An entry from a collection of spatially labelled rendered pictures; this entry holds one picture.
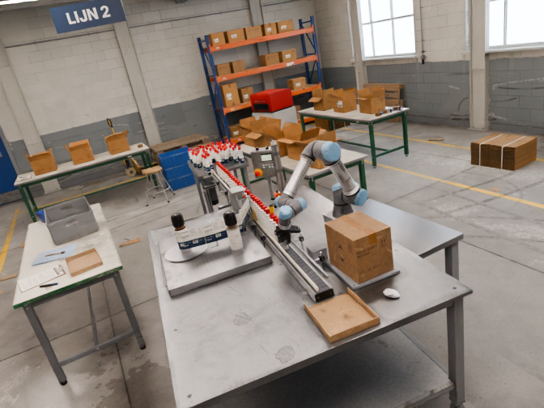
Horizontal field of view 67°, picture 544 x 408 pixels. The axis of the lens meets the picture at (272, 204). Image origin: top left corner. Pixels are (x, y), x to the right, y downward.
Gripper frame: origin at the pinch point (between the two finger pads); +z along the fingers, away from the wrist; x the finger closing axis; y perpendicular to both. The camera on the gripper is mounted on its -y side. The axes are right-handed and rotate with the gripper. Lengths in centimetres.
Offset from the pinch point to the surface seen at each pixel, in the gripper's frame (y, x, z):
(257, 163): -2, -56, -20
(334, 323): 6, 70, -29
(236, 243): 28.7, -16.2, 6.0
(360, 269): -22, 47, -28
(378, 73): -474, -542, 302
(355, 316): -5, 71, -29
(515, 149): -375, -112, 138
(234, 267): 36.2, 1.1, 5.7
